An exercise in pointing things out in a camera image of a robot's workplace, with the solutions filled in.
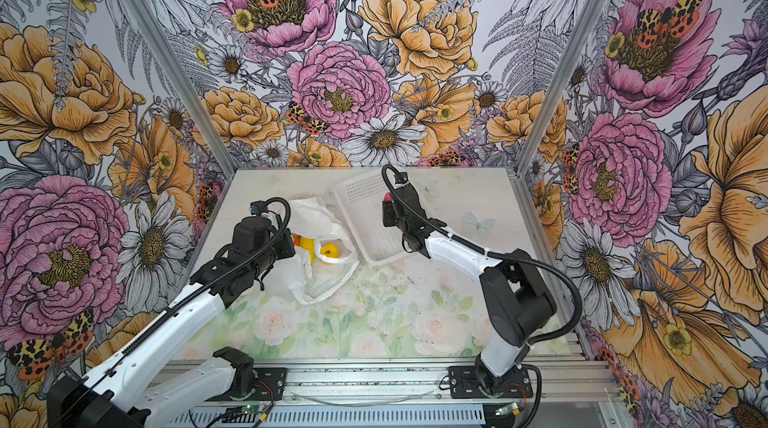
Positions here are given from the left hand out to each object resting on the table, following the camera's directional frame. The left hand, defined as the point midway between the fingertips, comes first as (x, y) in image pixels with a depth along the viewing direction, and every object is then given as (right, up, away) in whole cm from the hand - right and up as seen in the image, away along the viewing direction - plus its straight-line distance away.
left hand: (288, 242), depth 81 cm
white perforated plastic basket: (+16, +11, +30) cm, 36 cm away
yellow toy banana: (+1, -3, +15) cm, 15 cm away
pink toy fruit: (+26, +12, +10) cm, 31 cm away
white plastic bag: (+2, -8, -1) cm, 9 cm away
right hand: (+27, +8, +9) cm, 30 cm away
